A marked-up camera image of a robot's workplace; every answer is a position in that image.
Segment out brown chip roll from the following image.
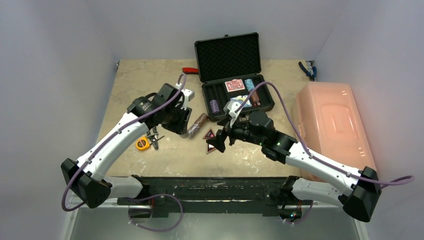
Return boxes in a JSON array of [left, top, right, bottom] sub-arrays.
[[187, 113, 209, 139]]

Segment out purple chip stack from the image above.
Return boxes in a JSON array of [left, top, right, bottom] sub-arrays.
[[209, 99, 221, 115]]

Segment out black poker set case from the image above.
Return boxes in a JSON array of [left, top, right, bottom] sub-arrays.
[[194, 32, 265, 122]]

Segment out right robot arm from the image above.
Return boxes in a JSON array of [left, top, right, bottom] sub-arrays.
[[206, 111, 382, 223]]

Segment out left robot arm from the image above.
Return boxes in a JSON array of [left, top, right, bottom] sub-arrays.
[[60, 83, 195, 209]]

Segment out white triangular dealer button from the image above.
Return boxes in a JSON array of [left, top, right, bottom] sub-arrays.
[[206, 143, 216, 154]]

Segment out red triangular dealer button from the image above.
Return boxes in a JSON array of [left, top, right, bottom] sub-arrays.
[[202, 128, 216, 140]]

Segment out brown red chip stack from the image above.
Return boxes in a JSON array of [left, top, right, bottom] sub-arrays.
[[250, 90, 261, 107]]

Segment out black multitool pliers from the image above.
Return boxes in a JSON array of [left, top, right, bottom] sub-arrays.
[[146, 126, 164, 151]]

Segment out blue playing card deck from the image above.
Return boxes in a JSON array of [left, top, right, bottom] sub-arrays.
[[230, 95, 252, 108]]

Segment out yellow tape measure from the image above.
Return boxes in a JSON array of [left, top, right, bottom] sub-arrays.
[[135, 136, 150, 151]]

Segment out light blue chip stack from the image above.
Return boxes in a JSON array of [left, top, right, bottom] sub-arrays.
[[244, 78, 255, 92]]

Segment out red playing card deck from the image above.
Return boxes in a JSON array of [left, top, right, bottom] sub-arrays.
[[224, 79, 246, 93]]

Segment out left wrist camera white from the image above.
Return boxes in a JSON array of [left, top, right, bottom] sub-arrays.
[[175, 83, 195, 110]]

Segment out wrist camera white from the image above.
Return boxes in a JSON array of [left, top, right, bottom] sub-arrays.
[[223, 99, 244, 128], [175, 83, 195, 110]]

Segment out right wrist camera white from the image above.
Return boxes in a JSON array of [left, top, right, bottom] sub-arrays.
[[223, 99, 244, 128]]

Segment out red handled tool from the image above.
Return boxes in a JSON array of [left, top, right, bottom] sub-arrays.
[[182, 67, 199, 75]]

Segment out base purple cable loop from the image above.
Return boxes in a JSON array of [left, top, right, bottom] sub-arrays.
[[128, 193, 184, 233]]

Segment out blue handled pliers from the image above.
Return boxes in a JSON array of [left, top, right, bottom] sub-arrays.
[[298, 61, 318, 82]]

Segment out aluminium frame rail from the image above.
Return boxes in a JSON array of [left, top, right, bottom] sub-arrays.
[[64, 200, 370, 240]]

